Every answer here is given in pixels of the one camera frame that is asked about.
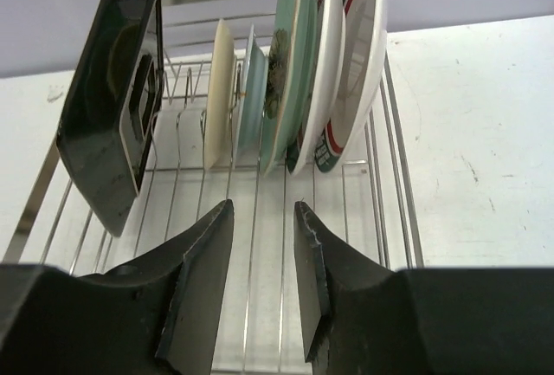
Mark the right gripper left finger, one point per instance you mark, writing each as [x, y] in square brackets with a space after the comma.
[156, 314]

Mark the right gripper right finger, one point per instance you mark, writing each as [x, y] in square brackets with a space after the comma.
[358, 317]

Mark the square floral plate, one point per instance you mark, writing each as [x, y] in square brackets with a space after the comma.
[104, 134]

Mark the cream plate with flowers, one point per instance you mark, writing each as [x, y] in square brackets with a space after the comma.
[220, 92]

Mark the mint green flower plate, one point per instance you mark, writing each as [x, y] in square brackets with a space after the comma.
[290, 60]

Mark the light blue scalloped plate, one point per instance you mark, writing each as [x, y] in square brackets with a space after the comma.
[253, 90]

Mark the white plate teal rim back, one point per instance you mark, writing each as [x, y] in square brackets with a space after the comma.
[365, 48]

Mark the white plate teal rim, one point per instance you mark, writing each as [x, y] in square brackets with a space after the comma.
[323, 91]
[365, 48]

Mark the white plate teal rim front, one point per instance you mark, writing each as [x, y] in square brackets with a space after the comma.
[323, 91]

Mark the metal wire dish rack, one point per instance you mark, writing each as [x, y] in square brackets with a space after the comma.
[367, 201]

